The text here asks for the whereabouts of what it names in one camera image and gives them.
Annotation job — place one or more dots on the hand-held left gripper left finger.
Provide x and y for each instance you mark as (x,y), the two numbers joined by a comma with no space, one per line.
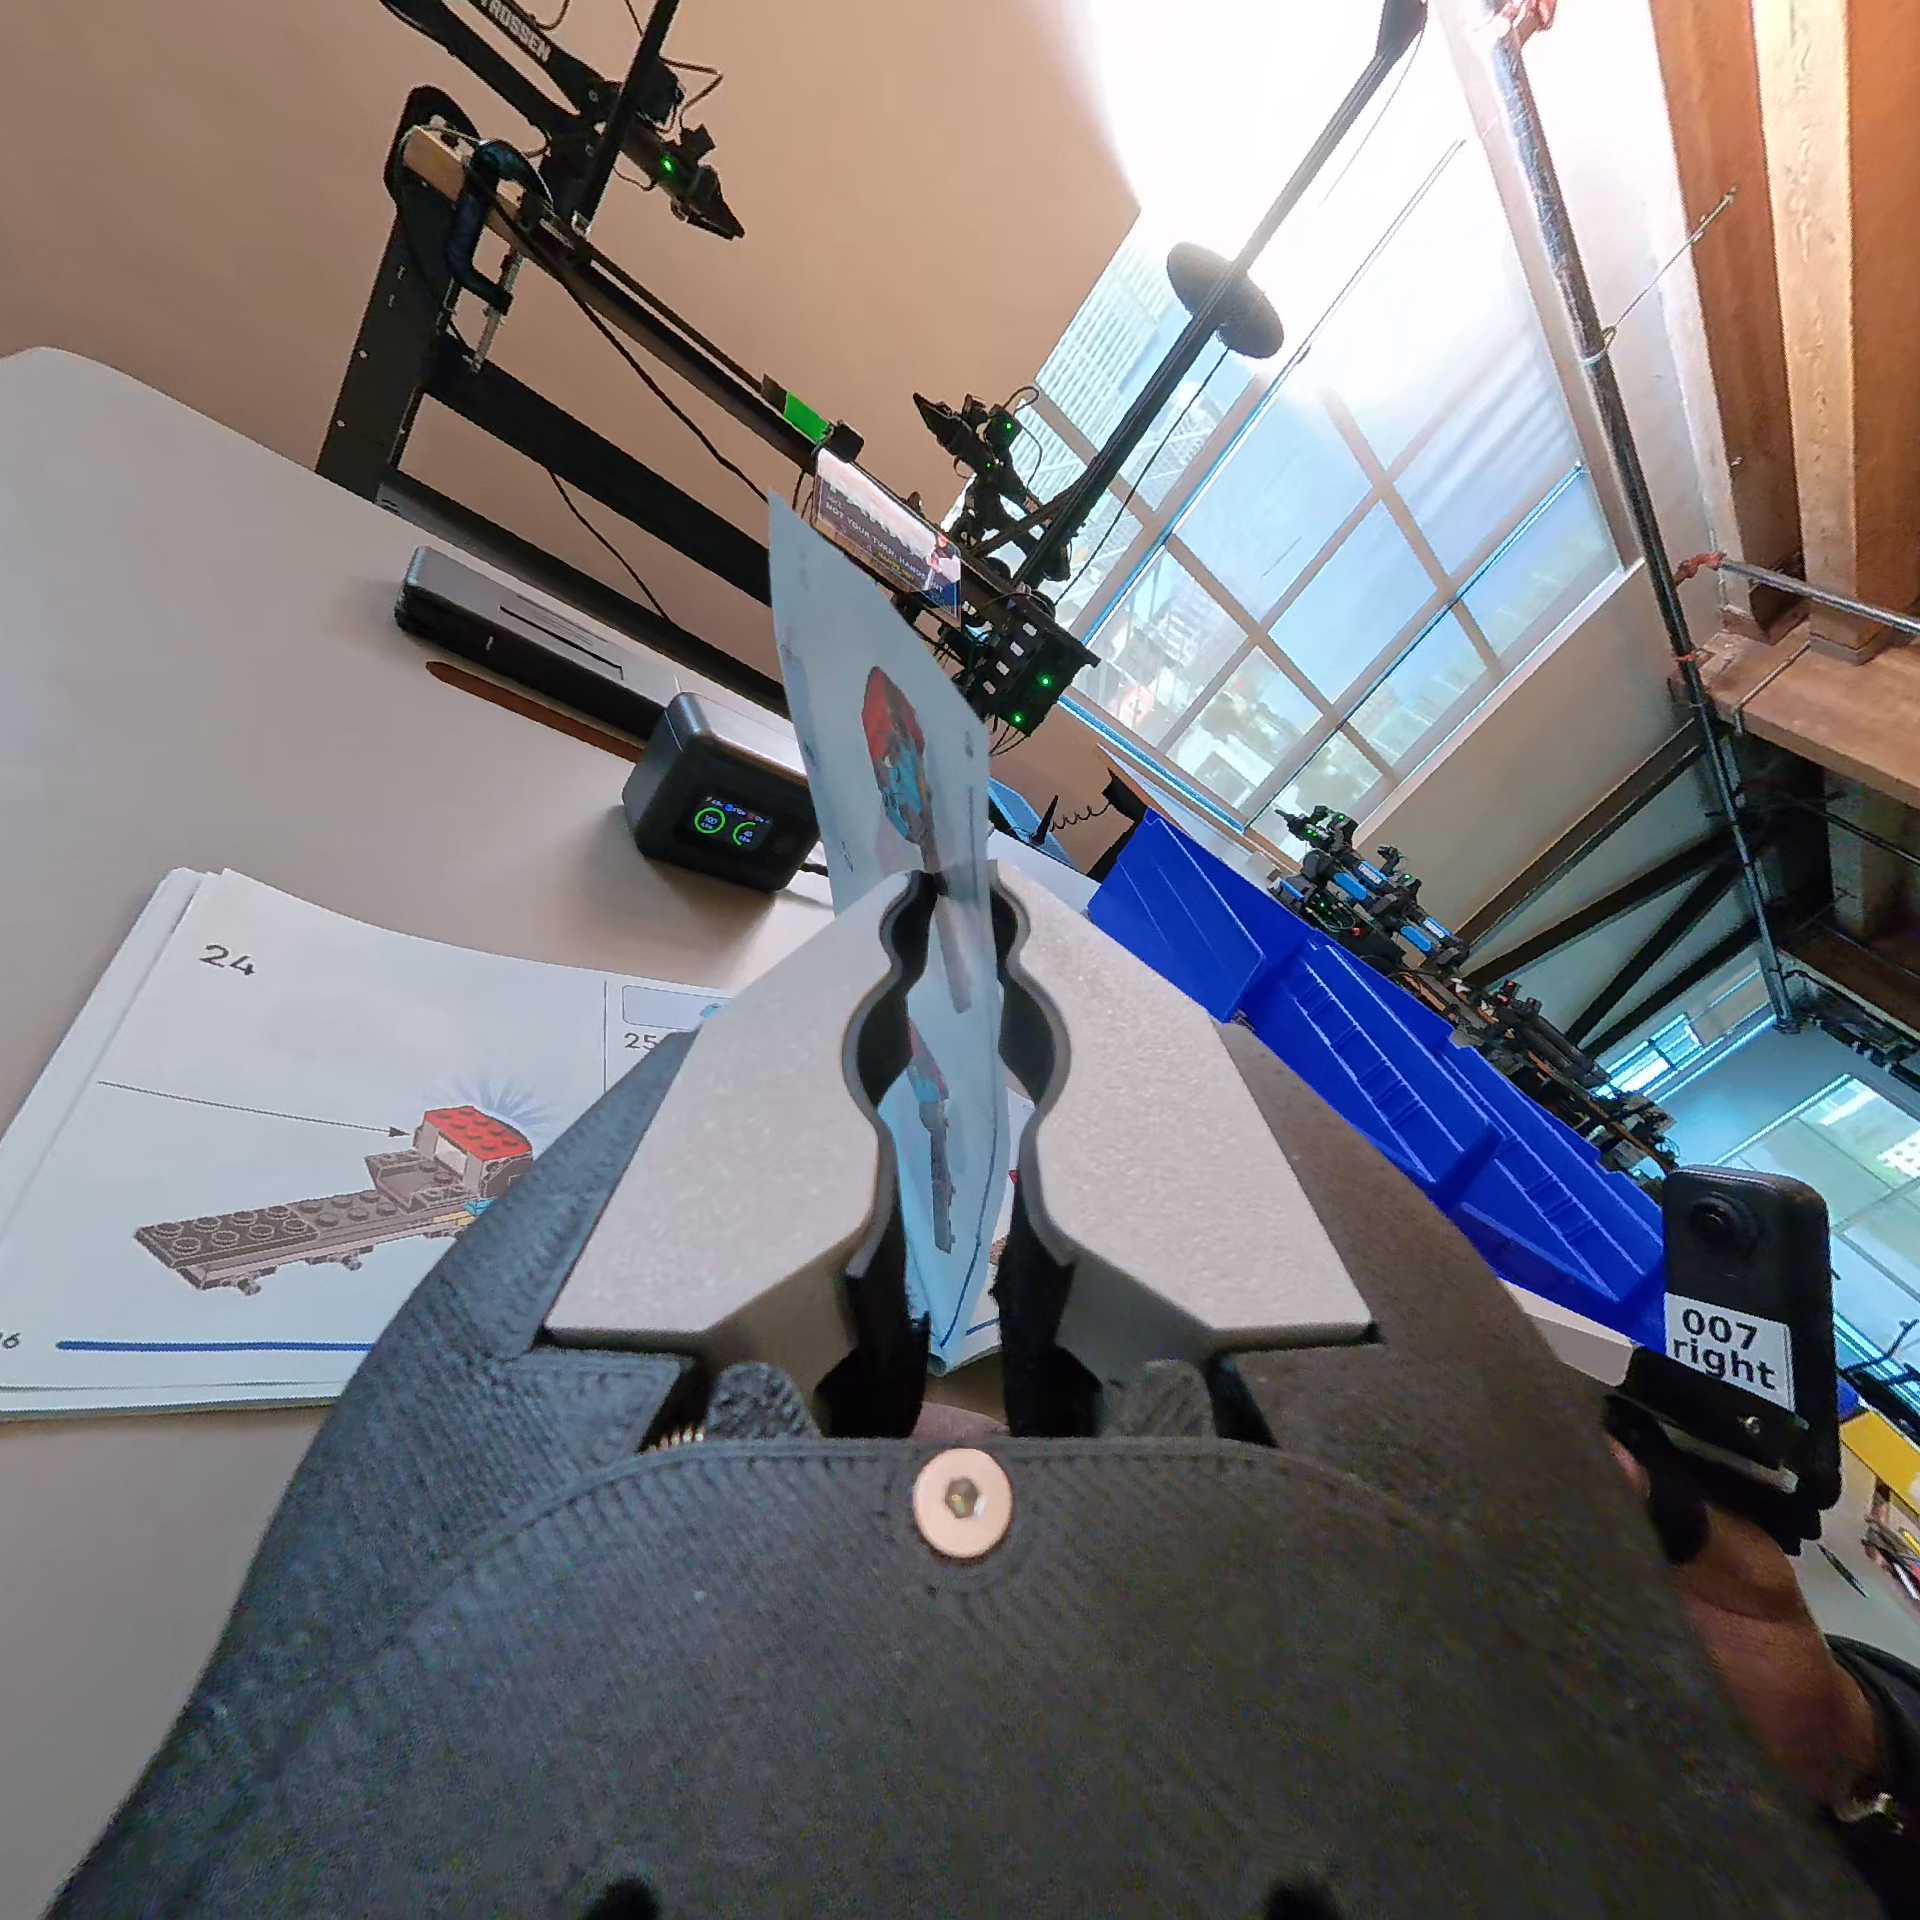
(720,1170)

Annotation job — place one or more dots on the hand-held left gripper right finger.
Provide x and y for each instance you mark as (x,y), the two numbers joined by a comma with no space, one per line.
(1184,1184)

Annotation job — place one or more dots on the toy brick instruction booklet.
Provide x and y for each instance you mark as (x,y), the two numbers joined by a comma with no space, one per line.
(301,1049)

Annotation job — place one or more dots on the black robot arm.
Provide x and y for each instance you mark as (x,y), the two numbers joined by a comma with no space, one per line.
(1028,661)
(692,181)

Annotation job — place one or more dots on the grey desk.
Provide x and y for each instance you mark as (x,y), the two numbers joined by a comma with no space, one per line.
(226,674)

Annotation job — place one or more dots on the black power bank green display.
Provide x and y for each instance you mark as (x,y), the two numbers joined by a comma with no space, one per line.
(720,797)

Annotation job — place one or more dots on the black power adapter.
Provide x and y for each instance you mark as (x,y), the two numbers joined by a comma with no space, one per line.
(525,622)

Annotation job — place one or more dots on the large paned window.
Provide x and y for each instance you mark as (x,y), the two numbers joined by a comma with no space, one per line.
(1349,599)

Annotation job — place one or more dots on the small display screen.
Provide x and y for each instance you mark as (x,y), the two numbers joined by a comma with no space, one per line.
(886,534)

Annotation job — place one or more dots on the black ceiling pipe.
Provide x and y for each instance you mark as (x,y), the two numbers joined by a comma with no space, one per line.
(1616,428)

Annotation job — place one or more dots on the black disc on pole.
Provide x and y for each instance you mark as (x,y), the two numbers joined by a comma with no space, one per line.
(1224,301)

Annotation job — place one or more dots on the black metal rig frame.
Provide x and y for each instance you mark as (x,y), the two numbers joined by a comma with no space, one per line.
(368,389)

